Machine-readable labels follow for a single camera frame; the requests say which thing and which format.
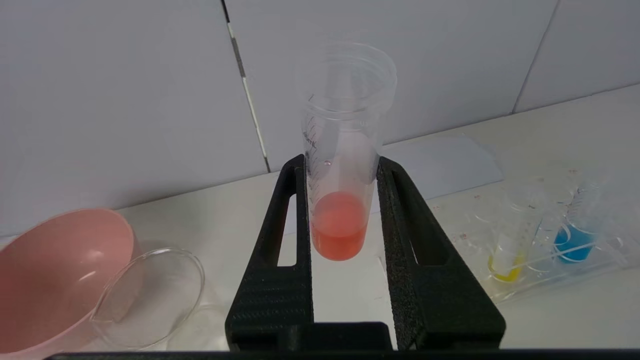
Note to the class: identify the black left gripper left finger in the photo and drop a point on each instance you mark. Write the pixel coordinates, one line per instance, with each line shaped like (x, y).
(270, 300)

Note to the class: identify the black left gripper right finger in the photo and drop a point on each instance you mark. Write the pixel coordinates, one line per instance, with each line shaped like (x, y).
(440, 300)

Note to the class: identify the test tube with red pigment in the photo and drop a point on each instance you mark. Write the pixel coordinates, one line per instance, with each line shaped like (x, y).
(340, 235)

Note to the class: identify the test tube with yellow pigment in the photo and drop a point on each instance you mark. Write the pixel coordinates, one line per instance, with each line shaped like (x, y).
(507, 270)

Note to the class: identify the clear glass beaker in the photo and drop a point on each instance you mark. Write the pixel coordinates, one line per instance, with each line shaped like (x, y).
(150, 300)

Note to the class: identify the clear acrylic test tube rack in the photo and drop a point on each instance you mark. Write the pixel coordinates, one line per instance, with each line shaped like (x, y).
(575, 280)

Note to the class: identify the test tube with blue pigment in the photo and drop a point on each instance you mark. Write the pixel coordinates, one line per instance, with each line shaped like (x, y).
(575, 245)

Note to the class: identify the white paper sheet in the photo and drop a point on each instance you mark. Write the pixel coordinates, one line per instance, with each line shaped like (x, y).
(450, 165)

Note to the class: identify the pink plastic bowl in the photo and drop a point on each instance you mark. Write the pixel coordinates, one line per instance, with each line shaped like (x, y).
(50, 280)

